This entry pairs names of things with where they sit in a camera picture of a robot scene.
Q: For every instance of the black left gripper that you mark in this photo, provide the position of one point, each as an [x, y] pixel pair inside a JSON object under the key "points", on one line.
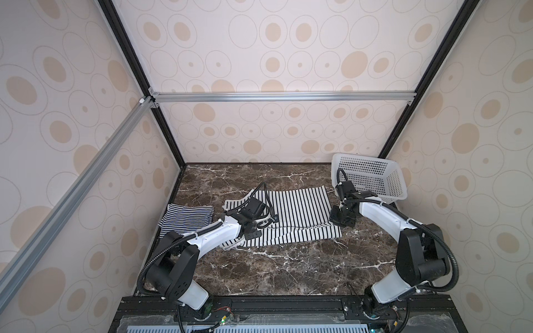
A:
{"points": [[252, 236]]}

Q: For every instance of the white plastic laundry basket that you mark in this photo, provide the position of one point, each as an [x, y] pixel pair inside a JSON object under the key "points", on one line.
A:
{"points": [[381, 176]]}

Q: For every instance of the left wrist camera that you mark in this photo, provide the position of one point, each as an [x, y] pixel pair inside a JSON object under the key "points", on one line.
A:
{"points": [[267, 222]]}

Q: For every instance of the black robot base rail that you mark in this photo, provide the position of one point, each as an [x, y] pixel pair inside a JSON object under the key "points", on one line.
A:
{"points": [[415, 313]]}

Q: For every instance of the blue white striped tank top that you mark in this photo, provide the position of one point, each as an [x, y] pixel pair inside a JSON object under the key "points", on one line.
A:
{"points": [[182, 219]]}

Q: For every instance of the aluminium frame rail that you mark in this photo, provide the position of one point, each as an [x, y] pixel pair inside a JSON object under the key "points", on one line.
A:
{"points": [[248, 97], [31, 253]]}

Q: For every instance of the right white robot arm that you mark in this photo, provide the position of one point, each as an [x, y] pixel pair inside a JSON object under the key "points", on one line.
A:
{"points": [[424, 261]]}

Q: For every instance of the back aluminium frame rail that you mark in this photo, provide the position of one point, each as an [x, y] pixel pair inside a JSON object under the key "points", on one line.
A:
{"points": [[248, 97]]}

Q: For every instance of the left aluminium frame rail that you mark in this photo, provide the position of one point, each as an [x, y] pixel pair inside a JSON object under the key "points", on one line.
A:
{"points": [[31, 253]]}

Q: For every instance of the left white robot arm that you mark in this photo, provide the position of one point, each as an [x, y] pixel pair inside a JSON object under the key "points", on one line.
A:
{"points": [[170, 270]]}

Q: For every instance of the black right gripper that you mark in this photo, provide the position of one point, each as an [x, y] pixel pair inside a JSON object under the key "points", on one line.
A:
{"points": [[345, 193]]}

